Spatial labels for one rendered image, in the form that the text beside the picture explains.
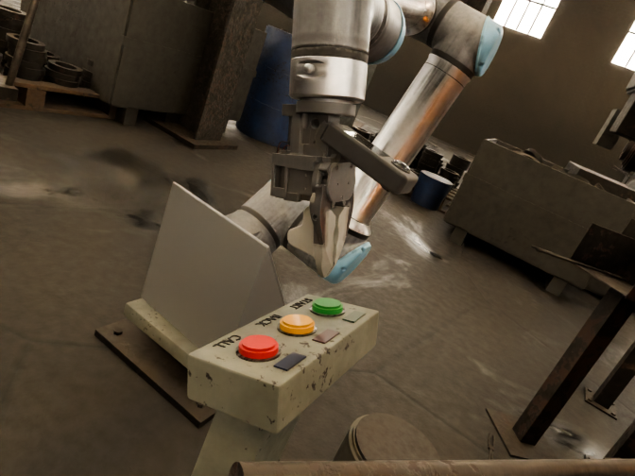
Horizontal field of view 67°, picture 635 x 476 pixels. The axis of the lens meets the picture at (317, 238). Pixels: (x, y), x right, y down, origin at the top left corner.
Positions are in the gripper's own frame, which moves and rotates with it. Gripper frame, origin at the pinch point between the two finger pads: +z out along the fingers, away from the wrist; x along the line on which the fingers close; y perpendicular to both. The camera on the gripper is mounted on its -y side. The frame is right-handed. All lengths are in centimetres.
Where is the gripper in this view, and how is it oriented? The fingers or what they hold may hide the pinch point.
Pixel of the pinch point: (330, 268)
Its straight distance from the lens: 60.4
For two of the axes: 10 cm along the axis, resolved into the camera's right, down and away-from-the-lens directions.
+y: -8.7, -1.6, 4.6
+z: -0.7, 9.8, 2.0
